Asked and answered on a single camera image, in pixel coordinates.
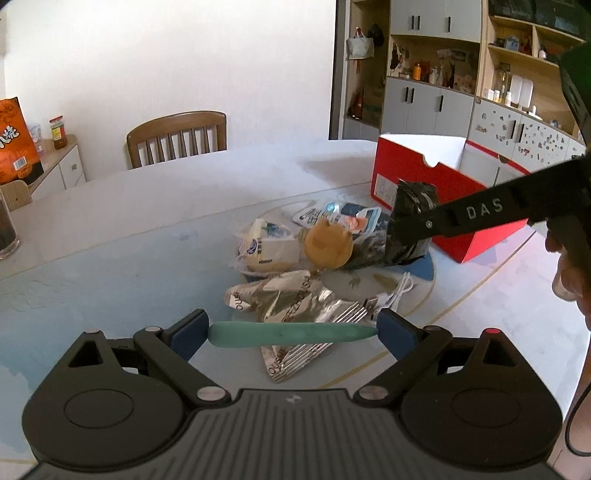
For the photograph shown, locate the teal silicone tool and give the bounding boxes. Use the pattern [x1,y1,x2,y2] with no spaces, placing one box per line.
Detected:
[207,321,378,348]

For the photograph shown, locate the white usb cable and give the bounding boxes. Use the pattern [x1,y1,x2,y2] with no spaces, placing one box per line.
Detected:
[363,271,415,319]

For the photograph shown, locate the black foil packet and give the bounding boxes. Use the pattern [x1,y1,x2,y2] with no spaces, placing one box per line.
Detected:
[385,180,440,266]

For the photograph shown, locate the silver foil snack bag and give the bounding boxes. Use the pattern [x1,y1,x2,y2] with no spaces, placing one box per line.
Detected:
[224,270,368,383]

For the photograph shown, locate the person's right hand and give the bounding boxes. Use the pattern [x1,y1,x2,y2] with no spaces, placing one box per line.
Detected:
[545,216,590,329]

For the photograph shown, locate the crumpled dark plastic wrapper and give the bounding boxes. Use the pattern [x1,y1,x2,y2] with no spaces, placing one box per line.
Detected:
[342,230,387,270]

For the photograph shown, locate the red cardboard box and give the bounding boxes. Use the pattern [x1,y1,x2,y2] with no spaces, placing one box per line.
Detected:
[370,134,526,264]

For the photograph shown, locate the yellow spotted plush toy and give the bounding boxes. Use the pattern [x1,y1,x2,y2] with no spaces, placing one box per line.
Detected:
[301,219,353,270]

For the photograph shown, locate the blueberry snack packet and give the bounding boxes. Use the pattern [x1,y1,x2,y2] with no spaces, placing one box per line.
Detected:
[233,218,301,276]

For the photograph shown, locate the white blue torn packet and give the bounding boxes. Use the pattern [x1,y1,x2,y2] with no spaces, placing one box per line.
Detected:
[291,202,389,236]

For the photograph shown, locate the glass jar dark contents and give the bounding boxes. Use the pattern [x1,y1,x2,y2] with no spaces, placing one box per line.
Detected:
[0,198,20,260]

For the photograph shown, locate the white sideboard cabinet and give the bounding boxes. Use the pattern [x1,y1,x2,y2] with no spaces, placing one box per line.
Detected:
[29,134,86,201]

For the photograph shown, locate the wooden chair behind table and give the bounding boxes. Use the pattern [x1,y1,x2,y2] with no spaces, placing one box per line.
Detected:
[126,110,228,169]

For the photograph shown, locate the orange snack bag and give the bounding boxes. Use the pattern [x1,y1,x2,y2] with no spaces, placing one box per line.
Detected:
[0,98,43,185]

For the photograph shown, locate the red-lid jar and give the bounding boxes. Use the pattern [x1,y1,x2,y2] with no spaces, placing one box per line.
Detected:
[49,115,68,150]

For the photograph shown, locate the white grey wall cabinets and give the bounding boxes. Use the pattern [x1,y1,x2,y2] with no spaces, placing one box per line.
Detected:
[341,0,588,163]

